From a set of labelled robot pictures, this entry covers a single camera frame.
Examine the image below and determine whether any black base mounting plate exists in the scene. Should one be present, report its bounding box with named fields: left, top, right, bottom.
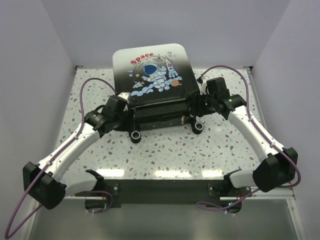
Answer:
left=74, top=178, right=251, bottom=214

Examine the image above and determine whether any aluminium frame rail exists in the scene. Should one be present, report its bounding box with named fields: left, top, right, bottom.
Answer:
left=19, top=162, right=298, bottom=240

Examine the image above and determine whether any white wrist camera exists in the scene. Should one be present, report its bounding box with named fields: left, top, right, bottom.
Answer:
left=197, top=78, right=207, bottom=95
left=118, top=92, right=131, bottom=103

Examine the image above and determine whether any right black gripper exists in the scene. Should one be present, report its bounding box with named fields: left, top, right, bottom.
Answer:
left=190, top=90, right=217, bottom=117

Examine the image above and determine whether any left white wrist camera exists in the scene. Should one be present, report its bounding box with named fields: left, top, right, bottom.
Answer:
left=118, top=92, right=131, bottom=103

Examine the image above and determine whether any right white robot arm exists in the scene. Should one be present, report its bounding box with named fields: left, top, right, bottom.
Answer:
left=191, top=77, right=298, bottom=197

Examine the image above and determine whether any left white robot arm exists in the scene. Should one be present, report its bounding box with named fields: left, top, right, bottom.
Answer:
left=22, top=92, right=131, bottom=210

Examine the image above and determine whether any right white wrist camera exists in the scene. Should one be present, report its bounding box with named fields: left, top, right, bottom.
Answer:
left=197, top=78, right=207, bottom=95

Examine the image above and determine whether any black suitcase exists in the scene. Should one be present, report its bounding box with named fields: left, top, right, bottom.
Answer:
left=112, top=43, right=205, bottom=143

